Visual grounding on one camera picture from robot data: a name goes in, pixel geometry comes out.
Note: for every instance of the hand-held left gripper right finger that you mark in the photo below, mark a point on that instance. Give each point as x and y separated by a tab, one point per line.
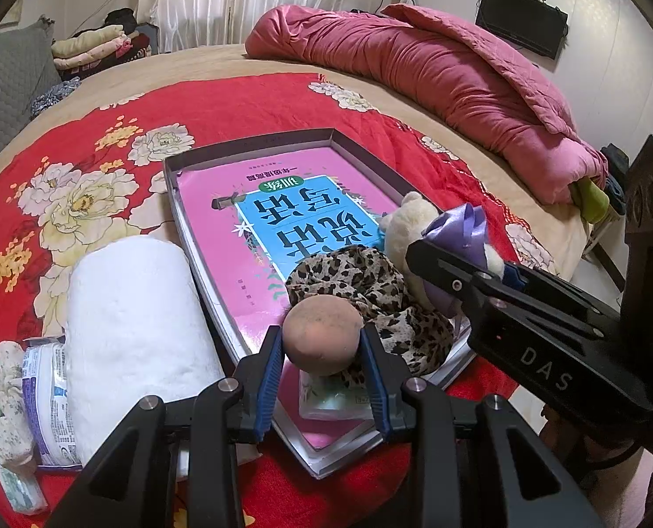
376	385

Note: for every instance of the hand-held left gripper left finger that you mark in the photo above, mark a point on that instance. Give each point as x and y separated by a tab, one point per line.
266	385

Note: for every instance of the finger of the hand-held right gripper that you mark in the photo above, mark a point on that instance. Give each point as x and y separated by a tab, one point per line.
516	276
441	272

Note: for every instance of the white plush bear purple ribbon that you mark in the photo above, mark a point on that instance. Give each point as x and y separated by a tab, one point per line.
408	225

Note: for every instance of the peach round sponge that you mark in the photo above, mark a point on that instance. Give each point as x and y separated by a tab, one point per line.
321	335

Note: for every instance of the leopard print scrunchie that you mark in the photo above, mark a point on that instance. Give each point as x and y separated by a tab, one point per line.
359	286

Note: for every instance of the dark grey box tray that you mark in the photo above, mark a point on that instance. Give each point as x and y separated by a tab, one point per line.
249	149

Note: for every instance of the floral tissue packet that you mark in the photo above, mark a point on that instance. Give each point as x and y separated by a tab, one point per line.
332	404

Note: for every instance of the beige bed sheet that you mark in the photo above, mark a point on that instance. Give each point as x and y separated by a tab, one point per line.
546	225

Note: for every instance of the green cloth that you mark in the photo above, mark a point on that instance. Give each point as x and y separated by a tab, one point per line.
593	201

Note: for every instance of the dark blue garment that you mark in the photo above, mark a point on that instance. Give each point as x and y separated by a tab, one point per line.
615	176

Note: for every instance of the white toilet paper roll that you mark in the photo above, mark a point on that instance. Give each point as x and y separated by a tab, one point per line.
134	313

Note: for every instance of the pink book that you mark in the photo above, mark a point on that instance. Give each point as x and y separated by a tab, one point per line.
211	220

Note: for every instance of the pink quilt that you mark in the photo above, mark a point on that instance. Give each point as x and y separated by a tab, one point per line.
414	66

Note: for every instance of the blue white wipes packet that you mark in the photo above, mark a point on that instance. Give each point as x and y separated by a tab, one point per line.
48	396

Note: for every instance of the beige floral pouch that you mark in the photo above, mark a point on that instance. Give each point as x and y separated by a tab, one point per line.
10	390

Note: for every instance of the white green tissue packet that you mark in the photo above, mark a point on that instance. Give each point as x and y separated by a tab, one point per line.
21	492

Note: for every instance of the red floral blanket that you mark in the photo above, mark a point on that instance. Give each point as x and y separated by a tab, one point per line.
222	115

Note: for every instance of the blue knitted cloth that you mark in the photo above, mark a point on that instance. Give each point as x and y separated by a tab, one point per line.
54	96

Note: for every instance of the pink folded blanket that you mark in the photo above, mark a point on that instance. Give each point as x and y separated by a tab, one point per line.
92	56

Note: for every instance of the cream folded blanket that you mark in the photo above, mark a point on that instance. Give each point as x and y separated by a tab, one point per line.
84	41

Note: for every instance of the black garment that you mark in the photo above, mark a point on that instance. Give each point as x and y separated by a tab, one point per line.
120	16

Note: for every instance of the grey quilted headboard cover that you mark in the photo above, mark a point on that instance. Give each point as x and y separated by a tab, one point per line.
7	82

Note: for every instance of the black wall television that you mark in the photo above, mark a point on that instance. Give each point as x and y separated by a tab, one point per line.
524	22

